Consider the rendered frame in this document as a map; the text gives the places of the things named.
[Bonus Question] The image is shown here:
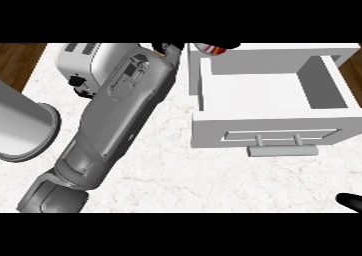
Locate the silver toaster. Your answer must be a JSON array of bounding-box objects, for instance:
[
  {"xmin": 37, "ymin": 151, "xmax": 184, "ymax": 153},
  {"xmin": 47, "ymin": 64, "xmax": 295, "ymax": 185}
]
[{"xmin": 56, "ymin": 42, "xmax": 141, "ymax": 100}]

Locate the white cabinet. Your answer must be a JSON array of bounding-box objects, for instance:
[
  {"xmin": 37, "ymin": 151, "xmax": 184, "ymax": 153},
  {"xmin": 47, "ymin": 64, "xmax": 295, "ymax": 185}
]
[{"xmin": 186, "ymin": 42, "xmax": 362, "ymax": 97}]

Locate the white open drawer box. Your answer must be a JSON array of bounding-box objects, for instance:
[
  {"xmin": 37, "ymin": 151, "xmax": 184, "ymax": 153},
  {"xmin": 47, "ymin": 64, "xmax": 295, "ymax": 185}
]
[{"xmin": 196, "ymin": 54, "xmax": 362, "ymax": 116}]

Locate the red and white can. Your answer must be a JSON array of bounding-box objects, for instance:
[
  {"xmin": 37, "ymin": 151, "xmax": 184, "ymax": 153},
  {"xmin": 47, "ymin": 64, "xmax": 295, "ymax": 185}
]
[{"xmin": 193, "ymin": 42, "xmax": 230, "ymax": 57}]

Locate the grey cylindrical pot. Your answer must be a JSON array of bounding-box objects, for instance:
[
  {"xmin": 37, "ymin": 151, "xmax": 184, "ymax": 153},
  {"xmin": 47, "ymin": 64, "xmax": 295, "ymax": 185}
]
[{"xmin": 0, "ymin": 74, "xmax": 63, "ymax": 164}]

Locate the white drawer front with handle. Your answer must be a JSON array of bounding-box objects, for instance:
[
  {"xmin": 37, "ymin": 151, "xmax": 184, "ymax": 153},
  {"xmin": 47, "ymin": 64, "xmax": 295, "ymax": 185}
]
[{"xmin": 190, "ymin": 107, "xmax": 362, "ymax": 158}]

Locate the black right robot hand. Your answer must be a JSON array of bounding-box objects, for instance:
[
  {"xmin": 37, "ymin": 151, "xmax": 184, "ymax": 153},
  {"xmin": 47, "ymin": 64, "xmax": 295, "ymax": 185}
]
[{"xmin": 333, "ymin": 192, "xmax": 362, "ymax": 214}]

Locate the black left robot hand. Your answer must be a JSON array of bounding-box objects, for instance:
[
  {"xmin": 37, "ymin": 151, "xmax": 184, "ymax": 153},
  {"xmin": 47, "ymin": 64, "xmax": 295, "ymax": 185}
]
[{"xmin": 150, "ymin": 42, "xmax": 242, "ymax": 59}]

